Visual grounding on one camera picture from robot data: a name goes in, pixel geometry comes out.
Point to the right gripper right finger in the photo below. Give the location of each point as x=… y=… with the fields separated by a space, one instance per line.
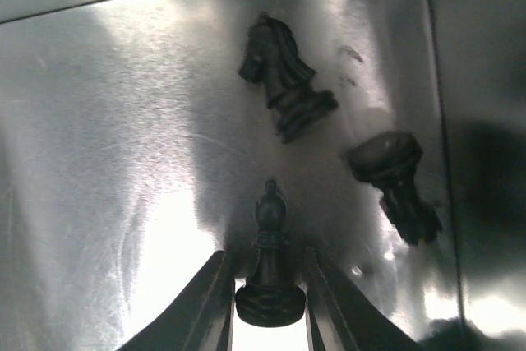
x=340 y=317

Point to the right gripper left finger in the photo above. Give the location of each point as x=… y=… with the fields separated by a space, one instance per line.
x=201 y=316

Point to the yellow tin tray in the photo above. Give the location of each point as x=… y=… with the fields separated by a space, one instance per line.
x=131 y=151

